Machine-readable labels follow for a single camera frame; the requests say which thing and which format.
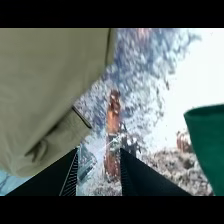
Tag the green garment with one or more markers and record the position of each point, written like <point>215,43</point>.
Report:
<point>208,143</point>

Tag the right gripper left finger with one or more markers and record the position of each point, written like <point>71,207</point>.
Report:
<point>56,180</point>

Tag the khaki shirt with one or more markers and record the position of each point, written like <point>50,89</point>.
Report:
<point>43,86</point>

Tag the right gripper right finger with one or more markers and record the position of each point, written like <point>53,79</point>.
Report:
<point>143,180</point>

